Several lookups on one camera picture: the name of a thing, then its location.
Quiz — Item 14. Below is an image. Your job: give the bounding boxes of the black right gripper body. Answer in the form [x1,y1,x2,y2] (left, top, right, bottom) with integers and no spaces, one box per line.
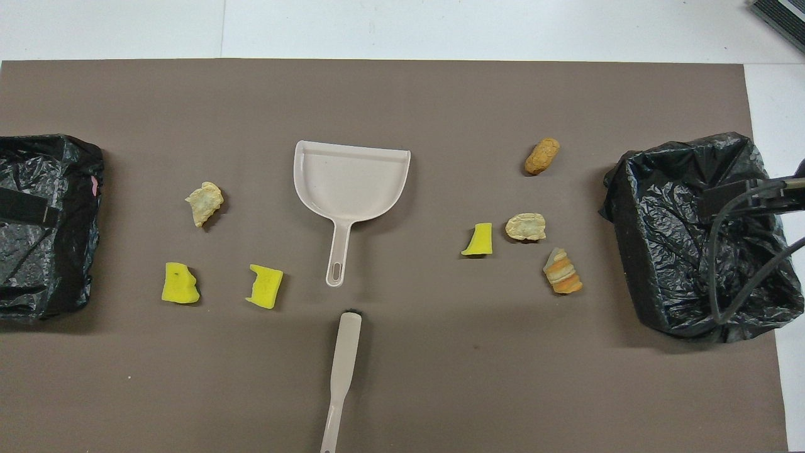
[703,178,752,218]

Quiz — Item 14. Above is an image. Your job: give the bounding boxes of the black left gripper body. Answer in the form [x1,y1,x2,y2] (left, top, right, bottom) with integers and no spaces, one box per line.
[0,184,62,228]

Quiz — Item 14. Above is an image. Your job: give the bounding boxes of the yellow green sponge piece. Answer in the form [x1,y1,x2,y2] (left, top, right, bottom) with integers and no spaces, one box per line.
[245,264,284,310]
[161,262,201,305]

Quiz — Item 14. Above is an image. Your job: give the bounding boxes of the pale foam scrap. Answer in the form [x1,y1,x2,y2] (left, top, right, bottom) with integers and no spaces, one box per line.
[505,213,547,242]
[185,181,225,228]

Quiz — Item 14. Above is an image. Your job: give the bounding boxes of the orange striped foam scrap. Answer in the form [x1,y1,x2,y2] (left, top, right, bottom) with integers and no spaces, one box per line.
[542,247,584,295]

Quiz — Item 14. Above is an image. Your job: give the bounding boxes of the brown potato shaped scrap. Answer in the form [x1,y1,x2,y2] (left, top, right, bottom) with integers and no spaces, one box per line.
[525,137,561,176]

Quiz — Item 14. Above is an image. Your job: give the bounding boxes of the small yellow sponge wedge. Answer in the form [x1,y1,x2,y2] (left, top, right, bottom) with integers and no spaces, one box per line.
[460,222,494,257]

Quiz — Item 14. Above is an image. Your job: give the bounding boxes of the beige plastic dustpan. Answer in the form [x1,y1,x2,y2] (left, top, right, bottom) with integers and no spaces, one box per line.
[293,140,412,288]

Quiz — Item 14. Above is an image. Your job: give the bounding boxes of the beige hand brush black bristles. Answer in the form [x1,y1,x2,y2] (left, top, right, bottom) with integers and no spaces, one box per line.
[319,308,364,453]

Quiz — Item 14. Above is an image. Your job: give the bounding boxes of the black bag bin pink mark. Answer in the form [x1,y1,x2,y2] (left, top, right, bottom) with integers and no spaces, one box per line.
[0,133,105,322]

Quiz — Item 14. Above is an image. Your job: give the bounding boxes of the black bag lined bin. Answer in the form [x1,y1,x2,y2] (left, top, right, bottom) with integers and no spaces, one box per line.
[599,131,805,344]

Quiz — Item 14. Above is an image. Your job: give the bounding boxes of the dark ribbed device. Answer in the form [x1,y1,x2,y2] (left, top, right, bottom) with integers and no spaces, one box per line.
[750,0,805,54]

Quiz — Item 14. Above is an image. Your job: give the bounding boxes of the large brown table mat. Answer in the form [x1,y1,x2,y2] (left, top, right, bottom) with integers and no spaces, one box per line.
[0,59,789,453]

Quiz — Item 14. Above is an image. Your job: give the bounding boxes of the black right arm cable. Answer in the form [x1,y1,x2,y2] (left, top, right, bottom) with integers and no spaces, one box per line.
[706,179,805,325]

